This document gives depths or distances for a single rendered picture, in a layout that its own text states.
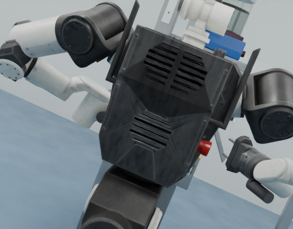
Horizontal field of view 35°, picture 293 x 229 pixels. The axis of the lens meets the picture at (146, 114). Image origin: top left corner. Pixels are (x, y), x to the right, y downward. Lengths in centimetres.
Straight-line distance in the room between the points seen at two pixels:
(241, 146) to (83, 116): 51
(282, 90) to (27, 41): 61
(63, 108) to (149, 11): 149
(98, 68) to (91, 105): 400
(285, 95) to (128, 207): 40
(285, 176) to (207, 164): 385
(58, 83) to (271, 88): 59
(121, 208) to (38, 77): 48
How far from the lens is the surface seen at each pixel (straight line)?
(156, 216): 111
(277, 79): 106
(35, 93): 564
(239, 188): 517
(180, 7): 109
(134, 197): 100
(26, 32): 119
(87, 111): 134
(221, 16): 106
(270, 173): 133
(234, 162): 151
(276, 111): 98
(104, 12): 109
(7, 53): 122
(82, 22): 102
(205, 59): 88
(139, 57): 90
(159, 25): 175
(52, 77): 131
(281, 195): 142
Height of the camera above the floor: 123
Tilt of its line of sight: 9 degrees down
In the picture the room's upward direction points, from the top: 22 degrees clockwise
